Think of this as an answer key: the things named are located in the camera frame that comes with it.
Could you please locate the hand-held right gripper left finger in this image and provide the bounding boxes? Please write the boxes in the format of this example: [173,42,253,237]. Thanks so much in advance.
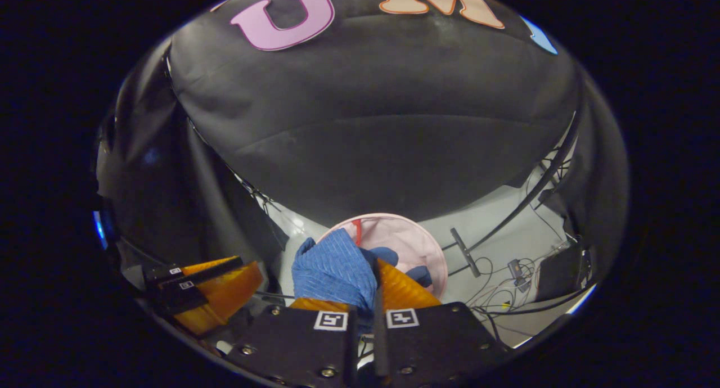
[224,297,361,388]

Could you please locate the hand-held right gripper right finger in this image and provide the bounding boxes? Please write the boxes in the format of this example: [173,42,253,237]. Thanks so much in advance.
[372,258,510,388]

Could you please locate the blue knitted garment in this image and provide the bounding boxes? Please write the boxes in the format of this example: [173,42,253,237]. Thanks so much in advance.
[291,228,434,327]

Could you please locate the pink laundry hamper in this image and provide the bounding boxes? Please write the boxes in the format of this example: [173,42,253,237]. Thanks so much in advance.
[317,213,449,301]

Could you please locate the black clothes rack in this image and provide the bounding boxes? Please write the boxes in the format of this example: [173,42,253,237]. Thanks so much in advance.
[442,110,583,278]

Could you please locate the small grey adapter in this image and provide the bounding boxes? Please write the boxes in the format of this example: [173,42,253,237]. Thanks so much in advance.
[508,259,530,293]

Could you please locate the black box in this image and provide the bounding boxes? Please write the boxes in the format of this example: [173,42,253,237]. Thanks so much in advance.
[534,243,592,303]

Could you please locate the black backdrop cloth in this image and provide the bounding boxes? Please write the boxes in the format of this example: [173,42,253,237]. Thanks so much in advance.
[96,0,629,276]

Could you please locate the tangle of black cables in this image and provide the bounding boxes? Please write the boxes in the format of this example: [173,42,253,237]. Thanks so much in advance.
[467,253,569,327]

